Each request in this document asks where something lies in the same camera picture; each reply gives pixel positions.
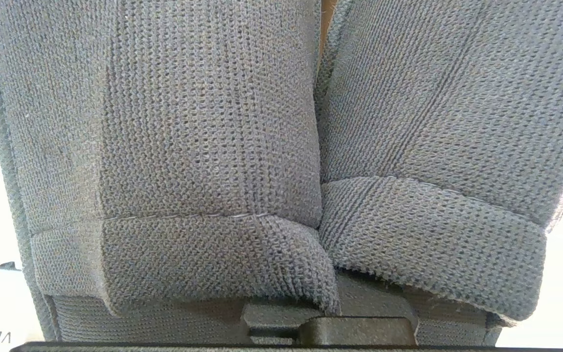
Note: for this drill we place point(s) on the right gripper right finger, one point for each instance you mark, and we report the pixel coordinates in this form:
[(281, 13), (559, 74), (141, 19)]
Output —
[(359, 330)]

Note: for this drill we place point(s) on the grey knitted slipper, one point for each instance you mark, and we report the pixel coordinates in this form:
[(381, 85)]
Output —
[(164, 146), (438, 146)]

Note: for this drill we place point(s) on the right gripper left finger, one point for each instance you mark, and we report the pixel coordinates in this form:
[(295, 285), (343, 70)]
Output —
[(267, 320)]

